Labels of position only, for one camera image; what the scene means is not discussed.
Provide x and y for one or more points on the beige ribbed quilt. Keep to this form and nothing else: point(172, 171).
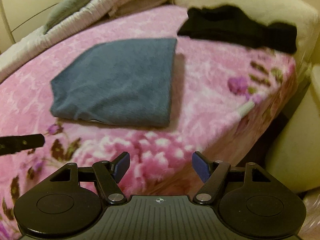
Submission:
point(37, 42)

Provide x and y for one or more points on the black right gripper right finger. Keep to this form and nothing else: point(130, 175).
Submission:
point(225, 184)

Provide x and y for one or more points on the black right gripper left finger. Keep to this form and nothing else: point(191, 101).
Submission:
point(92, 184)

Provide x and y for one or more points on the cream padded bed frame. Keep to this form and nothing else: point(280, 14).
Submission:
point(294, 156)

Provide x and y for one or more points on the black crumpled garment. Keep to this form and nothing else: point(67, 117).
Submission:
point(230, 24)

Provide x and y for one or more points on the folded beige blanket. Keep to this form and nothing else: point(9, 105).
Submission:
point(127, 7)

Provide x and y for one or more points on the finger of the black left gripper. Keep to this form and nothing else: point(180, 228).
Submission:
point(18, 143)

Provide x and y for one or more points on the blue denim jeans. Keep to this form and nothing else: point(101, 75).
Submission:
point(121, 83)

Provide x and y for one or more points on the grey green pillow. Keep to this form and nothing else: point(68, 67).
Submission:
point(62, 11)

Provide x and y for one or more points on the pink rose pattern blanket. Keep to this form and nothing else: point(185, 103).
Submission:
point(223, 98)

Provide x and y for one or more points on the cream wardrobe with panels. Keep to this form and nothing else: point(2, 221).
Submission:
point(21, 17)

